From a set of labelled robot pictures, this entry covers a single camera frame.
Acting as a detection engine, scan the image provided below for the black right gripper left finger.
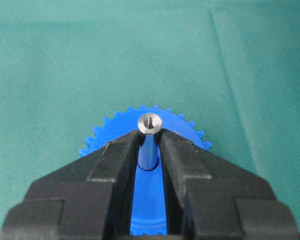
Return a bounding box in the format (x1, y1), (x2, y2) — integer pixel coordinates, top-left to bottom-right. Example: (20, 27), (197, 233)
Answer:
(0, 130), (139, 240)

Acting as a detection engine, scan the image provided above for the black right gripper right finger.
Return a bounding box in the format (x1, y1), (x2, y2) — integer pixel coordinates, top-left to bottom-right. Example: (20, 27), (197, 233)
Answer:
(159, 129), (299, 240)

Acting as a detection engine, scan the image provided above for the small silver metal shaft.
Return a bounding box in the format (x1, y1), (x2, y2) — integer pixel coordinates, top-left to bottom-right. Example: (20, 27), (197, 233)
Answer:
(137, 112), (163, 171)

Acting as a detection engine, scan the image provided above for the blue plastic gear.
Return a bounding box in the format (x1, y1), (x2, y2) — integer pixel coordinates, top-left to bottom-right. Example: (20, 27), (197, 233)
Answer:
(78, 105), (212, 236)

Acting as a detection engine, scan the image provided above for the green cloth mat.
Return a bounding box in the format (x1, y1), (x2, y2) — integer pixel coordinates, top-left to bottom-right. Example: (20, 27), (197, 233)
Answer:
(0, 0), (300, 231)

